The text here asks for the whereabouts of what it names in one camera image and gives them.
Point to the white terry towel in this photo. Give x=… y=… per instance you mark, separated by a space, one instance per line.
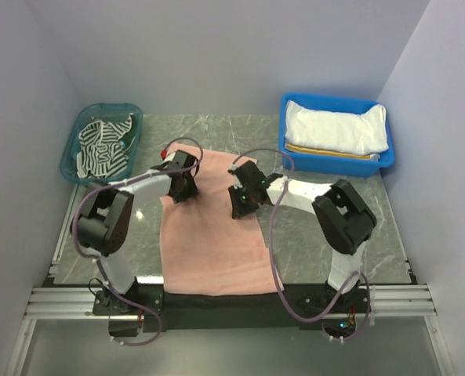
x=344 y=132

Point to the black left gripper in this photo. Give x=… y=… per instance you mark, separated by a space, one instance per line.
x=191 y=190

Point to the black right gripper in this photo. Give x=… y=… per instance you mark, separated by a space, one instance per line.
x=234 y=192

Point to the green white striped towel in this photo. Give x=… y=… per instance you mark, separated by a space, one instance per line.
x=104 y=147

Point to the pink terry towel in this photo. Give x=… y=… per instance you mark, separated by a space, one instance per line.
x=204 y=251

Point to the teal plastic laundry basket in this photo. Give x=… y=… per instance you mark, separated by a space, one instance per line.
x=106 y=112

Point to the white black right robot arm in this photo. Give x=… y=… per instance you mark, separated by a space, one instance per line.
x=346 y=220

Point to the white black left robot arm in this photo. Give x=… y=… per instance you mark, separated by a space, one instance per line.
x=101 y=223

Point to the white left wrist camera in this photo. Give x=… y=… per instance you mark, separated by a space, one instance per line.
x=167 y=154

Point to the blue plastic bin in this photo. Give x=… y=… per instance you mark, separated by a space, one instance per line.
x=329 y=164

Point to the yellow white striped towel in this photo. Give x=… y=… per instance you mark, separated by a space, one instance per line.
x=330 y=153

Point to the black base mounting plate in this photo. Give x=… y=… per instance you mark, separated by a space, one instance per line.
x=195 y=312

